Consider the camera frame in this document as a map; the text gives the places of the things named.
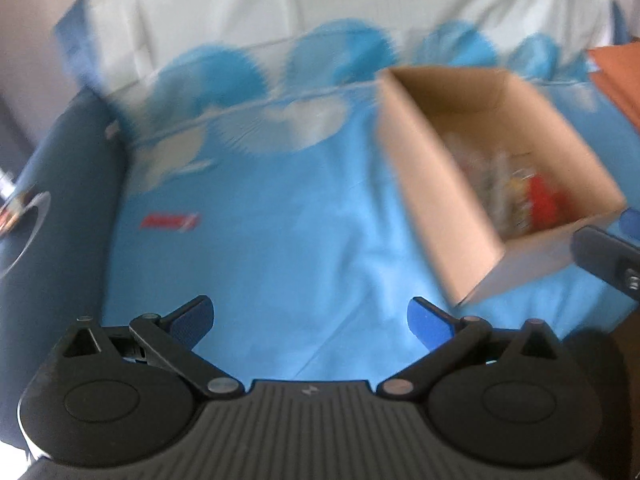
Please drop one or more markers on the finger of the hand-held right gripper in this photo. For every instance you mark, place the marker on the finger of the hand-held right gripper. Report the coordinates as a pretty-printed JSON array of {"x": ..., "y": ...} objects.
[
  {"x": 600, "y": 252},
  {"x": 631, "y": 222}
]

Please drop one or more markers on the dark red printed card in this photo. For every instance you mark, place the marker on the dark red printed card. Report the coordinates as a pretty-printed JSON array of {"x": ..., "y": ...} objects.
[{"x": 7, "y": 216}]

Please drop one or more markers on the clear snack bag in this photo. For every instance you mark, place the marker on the clear snack bag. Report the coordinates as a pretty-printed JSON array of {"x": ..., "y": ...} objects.
[{"x": 500, "y": 185}]

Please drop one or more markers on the long red snack stick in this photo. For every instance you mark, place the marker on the long red snack stick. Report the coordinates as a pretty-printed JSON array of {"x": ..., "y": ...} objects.
[{"x": 170, "y": 221}]

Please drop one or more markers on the blue white printed sheet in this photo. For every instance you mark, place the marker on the blue white printed sheet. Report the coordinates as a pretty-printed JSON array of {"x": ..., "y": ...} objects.
[{"x": 300, "y": 260}]

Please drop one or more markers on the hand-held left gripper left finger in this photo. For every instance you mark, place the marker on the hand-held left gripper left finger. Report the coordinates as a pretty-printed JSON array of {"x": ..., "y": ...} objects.
[{"x": 192, "y": 320}]

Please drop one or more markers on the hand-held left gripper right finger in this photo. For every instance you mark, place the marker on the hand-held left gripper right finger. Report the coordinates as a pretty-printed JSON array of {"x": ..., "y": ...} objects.
[{"x": 425, "y": 322}]

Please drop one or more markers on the brown cardboard box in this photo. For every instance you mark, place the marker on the brown cardboard box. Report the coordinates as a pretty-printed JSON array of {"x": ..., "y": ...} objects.
[{"x": 430, "y": 180}]

